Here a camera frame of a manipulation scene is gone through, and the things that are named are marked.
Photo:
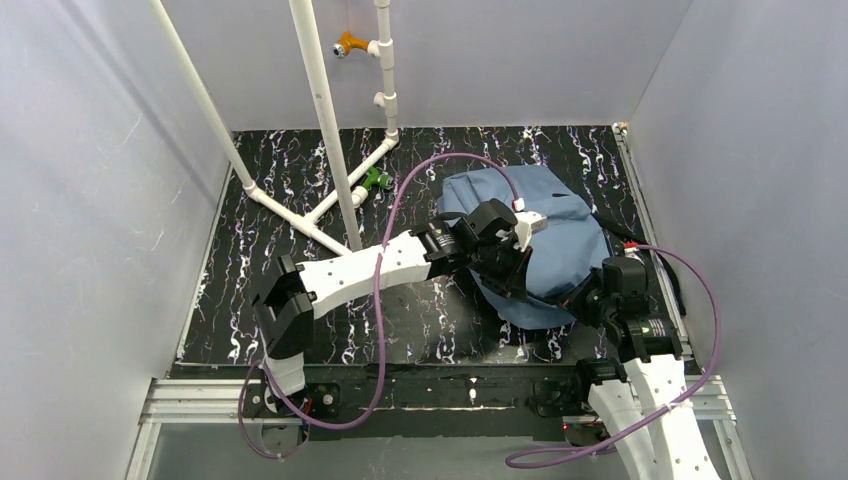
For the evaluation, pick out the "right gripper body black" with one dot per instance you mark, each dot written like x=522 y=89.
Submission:
x=592 y=307

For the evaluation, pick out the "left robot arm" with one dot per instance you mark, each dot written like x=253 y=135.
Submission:
x=290 y=297

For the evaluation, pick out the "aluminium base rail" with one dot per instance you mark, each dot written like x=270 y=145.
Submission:
x=441 y=401

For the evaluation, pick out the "blue backpack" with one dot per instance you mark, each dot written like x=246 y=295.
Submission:
x=572 y=246

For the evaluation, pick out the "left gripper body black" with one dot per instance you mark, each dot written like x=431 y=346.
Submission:
x=502 y=266

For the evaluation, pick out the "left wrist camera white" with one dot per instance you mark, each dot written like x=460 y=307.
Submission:
x=527 y=224

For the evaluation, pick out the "green white pipe fitting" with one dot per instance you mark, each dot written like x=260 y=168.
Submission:
x=373 y=179

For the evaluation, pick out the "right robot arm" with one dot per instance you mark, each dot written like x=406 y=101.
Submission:
x=641 y=395

